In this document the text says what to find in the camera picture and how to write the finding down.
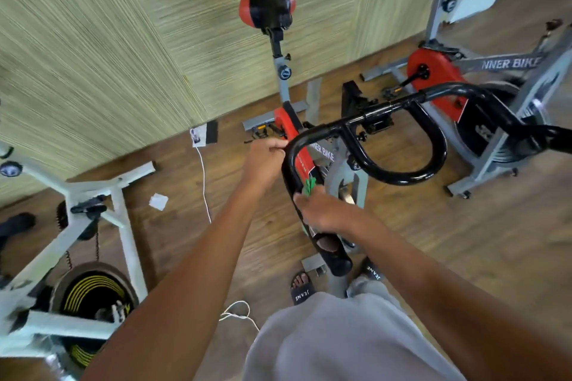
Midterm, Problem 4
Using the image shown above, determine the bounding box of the person's left hand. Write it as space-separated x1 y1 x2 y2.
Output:
240 137 290 194

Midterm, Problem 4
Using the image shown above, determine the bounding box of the person's right hand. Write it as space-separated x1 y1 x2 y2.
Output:
293 184 377 243

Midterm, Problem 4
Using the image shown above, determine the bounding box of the white bike with yellow flywheel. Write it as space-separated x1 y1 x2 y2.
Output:
0 139 157 381

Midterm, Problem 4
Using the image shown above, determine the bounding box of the red and grey spin bike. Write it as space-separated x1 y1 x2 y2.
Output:
362 0 572 199
238 0 572 299

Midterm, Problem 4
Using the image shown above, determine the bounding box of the person's right forearm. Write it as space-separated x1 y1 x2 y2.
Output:
357 216 572 381

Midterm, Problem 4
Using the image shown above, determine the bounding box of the person's left forearm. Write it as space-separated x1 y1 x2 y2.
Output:
85 180 269 381

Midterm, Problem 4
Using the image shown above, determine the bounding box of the black sandal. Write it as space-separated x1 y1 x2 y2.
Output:
288 271 314 306
357 255 386 283

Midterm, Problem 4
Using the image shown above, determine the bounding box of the white power socket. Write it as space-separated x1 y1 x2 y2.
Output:
188 124 209 148

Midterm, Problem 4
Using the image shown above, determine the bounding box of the small white paper scrap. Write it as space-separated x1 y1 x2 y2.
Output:
148 192 170 212

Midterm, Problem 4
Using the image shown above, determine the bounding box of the thin white cable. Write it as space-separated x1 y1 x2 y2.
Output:
195 144 262 333

